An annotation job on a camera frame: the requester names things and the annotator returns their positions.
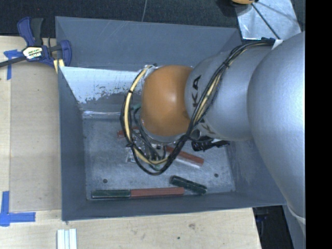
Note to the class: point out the red-brown flat block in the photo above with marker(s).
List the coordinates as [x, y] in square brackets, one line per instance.
[121, 133]
[158, 192]
[189, 156]

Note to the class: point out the dark green flat block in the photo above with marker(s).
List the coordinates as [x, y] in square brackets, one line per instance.
[111, 193]
[188, 184]

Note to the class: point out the grey metal bin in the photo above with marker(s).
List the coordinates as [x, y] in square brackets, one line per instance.
[109, 43]

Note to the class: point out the pale wood flat board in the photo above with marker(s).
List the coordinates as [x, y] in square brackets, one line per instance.
[33, 139]

